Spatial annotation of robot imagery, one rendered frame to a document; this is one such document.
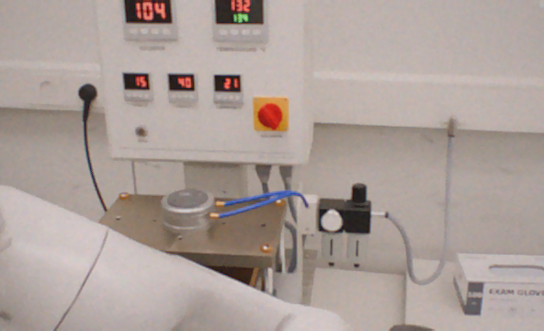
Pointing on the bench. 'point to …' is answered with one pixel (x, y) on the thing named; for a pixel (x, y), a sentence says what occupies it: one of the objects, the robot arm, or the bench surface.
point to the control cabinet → (212, 92)
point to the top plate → (204, 225)
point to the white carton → (511, 284)
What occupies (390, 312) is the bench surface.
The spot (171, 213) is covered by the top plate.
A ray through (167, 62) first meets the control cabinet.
